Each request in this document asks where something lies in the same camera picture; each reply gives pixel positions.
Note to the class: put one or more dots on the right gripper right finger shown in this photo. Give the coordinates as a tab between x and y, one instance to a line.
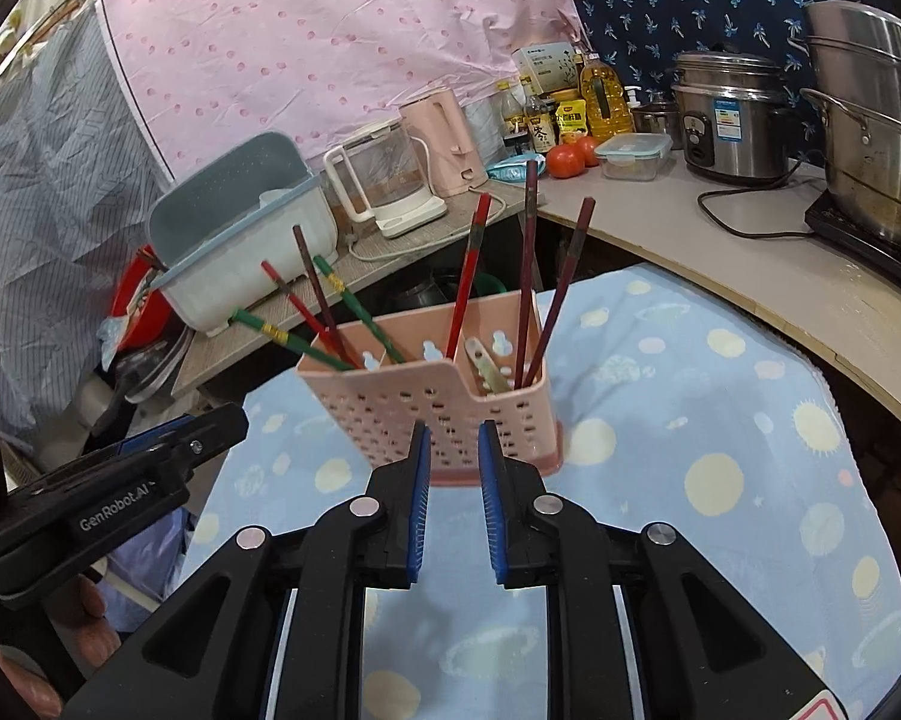
638	624

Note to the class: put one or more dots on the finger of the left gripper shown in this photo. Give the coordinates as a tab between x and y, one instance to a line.
179	430
227	426

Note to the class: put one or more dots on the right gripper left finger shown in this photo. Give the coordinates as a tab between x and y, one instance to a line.
273	625

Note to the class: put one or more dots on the white ceramic soup spoon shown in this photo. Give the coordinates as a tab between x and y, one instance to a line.
493	381

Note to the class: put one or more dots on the long maroon chopstick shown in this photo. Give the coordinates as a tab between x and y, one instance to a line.
568	270

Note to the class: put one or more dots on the person's left hand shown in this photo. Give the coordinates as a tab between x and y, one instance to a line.
48	649

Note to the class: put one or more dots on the black frying pan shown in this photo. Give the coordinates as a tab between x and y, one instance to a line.
136	377

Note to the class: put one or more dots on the purple plastic bag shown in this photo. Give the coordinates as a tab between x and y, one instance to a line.
149	564

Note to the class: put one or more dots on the red plastic basin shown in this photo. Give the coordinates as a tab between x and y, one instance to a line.
140	312

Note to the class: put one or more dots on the dish drainer box with lid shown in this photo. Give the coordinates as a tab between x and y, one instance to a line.
213	230

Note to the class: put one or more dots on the pink perforated utensil holder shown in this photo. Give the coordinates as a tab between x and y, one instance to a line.
377	405

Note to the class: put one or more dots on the blue patterned tablecloth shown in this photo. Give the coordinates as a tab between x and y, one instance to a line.
674	408

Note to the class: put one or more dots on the grey striped cloth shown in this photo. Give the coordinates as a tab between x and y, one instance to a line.
77	181

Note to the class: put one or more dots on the glass electric kettle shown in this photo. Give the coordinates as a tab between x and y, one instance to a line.
382	175

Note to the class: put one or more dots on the pink electric kettle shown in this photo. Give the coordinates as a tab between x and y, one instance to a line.
437	120

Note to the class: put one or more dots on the blue wipes packet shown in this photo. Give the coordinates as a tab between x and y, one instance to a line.
514	169

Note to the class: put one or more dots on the pink dotted curtain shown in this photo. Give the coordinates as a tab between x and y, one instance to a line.
206	75

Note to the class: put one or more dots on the red tomato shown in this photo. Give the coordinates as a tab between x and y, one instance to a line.
565	161
587	147

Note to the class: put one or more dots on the black induction cooker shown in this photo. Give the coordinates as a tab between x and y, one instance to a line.
836	229

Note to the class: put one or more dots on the soy sauce bottle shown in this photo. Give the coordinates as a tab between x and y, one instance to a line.
540	125

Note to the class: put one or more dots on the yellow seasoning packet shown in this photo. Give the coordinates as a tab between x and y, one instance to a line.
571	118

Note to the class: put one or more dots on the white carton box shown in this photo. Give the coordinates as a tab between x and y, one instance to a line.
550	67

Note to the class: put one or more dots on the clear food container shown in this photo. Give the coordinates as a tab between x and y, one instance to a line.
636	157

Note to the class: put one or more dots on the cooking oil bottle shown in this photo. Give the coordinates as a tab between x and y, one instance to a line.
606	108

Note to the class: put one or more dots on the silver rice cooker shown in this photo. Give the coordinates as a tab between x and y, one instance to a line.
733	114

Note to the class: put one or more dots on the large steel steamer pot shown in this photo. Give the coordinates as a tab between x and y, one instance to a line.
856	56

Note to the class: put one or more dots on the navy floral cloth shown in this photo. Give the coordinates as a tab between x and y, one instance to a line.
642	40

